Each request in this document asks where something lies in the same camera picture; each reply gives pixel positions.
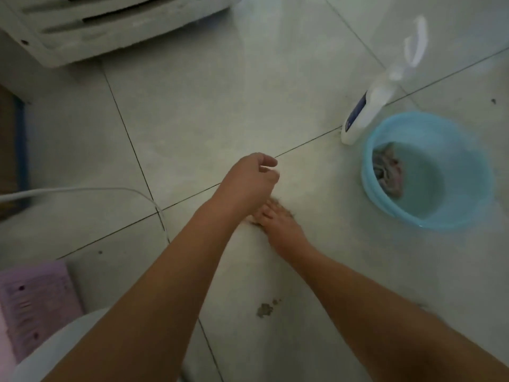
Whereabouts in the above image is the person's left hand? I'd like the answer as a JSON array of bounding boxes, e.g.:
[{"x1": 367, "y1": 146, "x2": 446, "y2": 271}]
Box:
[{"x1": 211, "y1": 152, "x2": 281, "y2": 220}]

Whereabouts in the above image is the person's right hand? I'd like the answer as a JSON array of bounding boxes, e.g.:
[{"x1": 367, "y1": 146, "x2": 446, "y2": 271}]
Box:
[{"x1": 250, "y1": 197, "x2": 315, "y2": 262}]

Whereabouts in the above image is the person's left forearm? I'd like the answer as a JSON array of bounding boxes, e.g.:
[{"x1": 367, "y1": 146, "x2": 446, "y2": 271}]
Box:
[{"x1": 42, "y1": 201, "x2": 244, "y2": 382}]

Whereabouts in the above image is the person's right forearm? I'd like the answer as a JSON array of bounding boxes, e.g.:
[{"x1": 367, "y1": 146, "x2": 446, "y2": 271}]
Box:
[{"x1": 276, "y1": 244, "x2": 509, "y2": 382}]

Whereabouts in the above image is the brown dust clump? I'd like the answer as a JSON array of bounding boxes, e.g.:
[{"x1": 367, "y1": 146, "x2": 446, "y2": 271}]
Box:
[{"x1": 269, "y1": 196, "x2": 298, "y2": 220}]

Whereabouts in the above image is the grey dirt spot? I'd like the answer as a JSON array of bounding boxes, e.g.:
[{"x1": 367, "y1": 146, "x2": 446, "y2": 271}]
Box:
[{"x1": 256, "y1": 298, "x2": 282, "y2": 319}]

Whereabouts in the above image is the white detergent bottle blue label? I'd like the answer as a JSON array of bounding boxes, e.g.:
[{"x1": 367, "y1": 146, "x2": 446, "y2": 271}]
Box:
[{"x1": 340, "y1": 16, "x2": 428, "y2": 146}]

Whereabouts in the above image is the wet grey cloth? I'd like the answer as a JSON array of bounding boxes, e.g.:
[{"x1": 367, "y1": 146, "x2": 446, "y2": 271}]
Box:
[{"x1": 372, "y1": 142, "x2": 406, "y2": 199}]

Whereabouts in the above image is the light blue plastic basin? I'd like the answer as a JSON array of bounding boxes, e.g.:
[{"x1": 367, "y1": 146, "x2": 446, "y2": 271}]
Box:
[{"x1": 361, "y1": 112, "x2": 494, "y2": 231}]

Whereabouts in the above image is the white air cooler appliance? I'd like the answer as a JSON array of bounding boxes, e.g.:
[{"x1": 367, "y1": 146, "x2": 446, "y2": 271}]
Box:
[{"x1": 0, "y1": 0, "x2": 243, "y2": 69}]

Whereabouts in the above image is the person's white clothing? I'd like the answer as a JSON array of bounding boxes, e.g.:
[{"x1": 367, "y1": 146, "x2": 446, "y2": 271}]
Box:
[{"x1": 11, "y1": 308, "x2": 113, "y2": 382}]

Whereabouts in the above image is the purple plastic basket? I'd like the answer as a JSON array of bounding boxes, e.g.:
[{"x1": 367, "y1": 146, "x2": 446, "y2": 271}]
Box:
[{"x1": 0, "y1": 260, "x2": 84, "y2": 365}]

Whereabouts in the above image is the brown board with blue edge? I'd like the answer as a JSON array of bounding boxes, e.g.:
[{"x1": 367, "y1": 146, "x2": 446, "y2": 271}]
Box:
[{"x1": 0, "y1": 85, "x2": 31, "y2": 220}]

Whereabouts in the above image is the white power cable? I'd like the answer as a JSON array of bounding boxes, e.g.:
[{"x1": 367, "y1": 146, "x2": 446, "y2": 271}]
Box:
[{"x1": 0, "y1": 187, "x2": 172, "y2": 244}]

